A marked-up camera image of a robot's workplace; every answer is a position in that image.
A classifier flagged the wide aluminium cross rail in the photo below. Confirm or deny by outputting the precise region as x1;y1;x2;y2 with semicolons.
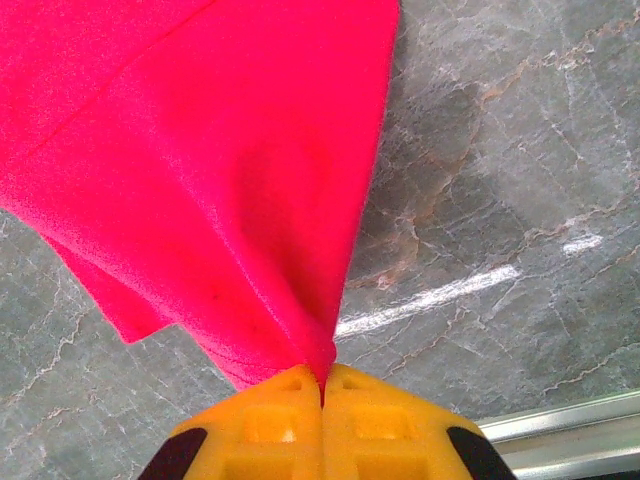
477;387;640;480

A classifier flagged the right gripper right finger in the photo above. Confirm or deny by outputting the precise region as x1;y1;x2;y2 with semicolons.
322;363;519;480

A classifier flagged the red t-shirt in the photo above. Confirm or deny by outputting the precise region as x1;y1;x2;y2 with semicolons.
0;0;404;394

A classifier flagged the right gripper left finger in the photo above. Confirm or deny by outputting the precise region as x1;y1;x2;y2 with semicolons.
137;363;324;480

